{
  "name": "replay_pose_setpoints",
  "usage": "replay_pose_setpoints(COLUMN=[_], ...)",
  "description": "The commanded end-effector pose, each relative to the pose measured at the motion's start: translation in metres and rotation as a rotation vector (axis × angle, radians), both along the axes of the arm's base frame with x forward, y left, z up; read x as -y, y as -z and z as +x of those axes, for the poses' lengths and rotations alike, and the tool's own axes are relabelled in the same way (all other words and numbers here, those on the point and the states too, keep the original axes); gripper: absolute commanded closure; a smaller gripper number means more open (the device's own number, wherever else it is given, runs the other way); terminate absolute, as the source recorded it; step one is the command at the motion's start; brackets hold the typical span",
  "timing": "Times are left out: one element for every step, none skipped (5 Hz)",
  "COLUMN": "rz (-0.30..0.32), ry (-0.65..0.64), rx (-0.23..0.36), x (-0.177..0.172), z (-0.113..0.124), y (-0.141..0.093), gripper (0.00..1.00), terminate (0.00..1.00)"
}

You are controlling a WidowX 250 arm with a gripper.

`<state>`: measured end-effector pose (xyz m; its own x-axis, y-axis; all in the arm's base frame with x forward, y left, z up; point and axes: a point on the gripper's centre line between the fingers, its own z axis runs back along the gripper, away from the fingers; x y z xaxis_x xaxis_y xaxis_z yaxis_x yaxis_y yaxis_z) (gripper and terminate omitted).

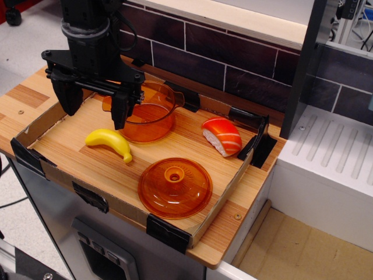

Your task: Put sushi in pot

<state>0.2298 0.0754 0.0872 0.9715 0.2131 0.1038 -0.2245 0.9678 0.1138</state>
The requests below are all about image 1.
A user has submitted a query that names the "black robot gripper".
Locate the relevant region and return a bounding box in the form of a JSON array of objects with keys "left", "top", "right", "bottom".
[{"left": 41, "top": 37, "right": 145, "bottom": 130}]

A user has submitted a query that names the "salmon nigiri sushi toy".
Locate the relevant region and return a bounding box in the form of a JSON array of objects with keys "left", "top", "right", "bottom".
[{"left": 201, "top": 117, "right": 242, "bottom": 158}]

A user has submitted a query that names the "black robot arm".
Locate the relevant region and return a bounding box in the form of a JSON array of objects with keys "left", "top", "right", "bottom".
[{"left": 41, "top": 1, "right": 145, "bottom": 130}]

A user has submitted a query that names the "orange transparent plastic pot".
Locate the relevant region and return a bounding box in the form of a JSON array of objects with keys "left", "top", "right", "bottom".
[{"left": 118, "top": 80, "right": 185, "bottom": 143}]

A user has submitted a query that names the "cardboard fence with black tape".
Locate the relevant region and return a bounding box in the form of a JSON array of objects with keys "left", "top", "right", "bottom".
[{"left": 6, "top": 70, "right": 284, "bottom": 262}]

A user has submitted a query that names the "orange transparent pot lid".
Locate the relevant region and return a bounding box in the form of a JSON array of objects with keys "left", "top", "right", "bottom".
[{"left": 138, "top": 157, "right": 213, "bottom": 219}]

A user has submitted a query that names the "yellow plastic banana toy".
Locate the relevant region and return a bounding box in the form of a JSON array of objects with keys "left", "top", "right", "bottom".
[{"left": 85, "top": 129, "right": 132, "bottom": 163}]

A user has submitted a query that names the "black caster wheel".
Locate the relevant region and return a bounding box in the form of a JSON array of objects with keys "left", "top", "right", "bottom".
[{"left": 5, "top": 8, "right": 22, "bottom": 26}]

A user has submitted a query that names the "grey oven front panel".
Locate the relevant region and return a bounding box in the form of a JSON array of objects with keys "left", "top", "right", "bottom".
[{"left": 71, "top": 217, "right": 139, "bottom": 280}]

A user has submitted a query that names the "white sink drainboard unit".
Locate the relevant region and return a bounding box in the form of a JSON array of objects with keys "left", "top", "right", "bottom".
[{"left": 269, "top": 106, "right": 372, "bottom": 250}]

